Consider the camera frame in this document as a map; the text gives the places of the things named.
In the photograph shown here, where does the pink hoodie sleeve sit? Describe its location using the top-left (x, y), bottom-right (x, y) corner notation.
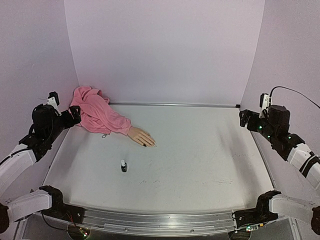
top-left (70, 86), bottom-right (132, 136)

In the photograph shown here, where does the right black camera cable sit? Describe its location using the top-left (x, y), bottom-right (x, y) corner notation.
top-left (268, 86), bottom-right (320, 110)

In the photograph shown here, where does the aluminium front rail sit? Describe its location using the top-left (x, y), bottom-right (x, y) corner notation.
top-left (14, 194), bottom-right (301, 240)

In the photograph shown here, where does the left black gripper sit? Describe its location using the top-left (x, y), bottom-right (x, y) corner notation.
top-left (45, 105), bottom-right (82, 143)

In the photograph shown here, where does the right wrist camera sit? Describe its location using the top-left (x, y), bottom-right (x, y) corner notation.
top-left (259, 93), bottom-right (272, 119)

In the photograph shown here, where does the mannequin hand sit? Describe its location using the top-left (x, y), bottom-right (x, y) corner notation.
top-left (127, 126), bottom-right (156, 148)

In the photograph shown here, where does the white nail polish cap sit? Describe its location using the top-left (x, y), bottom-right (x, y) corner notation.
top-left (121, 159), bottom-right (126, 167)

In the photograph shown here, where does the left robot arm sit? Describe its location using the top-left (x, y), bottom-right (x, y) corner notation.
top-left (0, 104), bottom-right (81, 233)

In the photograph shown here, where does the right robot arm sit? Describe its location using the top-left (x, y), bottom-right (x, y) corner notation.
top-left (232, 105), bottom-right (320, 235)

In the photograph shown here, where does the black nail polish bottle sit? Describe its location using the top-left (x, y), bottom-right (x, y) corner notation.
top-left (121, 165), bottom-right (128, 173)

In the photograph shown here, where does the left black base cable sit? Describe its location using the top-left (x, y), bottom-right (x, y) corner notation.
top-left (41, 212), bottom-right (73, 233)

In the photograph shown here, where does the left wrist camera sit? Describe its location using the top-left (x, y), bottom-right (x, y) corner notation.
top-left (46, 91), bottom-right (62, 116)

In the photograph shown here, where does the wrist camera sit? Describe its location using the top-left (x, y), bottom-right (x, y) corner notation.
top-left (46, 91), bottom-right (62, 116)
top-left (259, 93), bottom-right (272, 119)

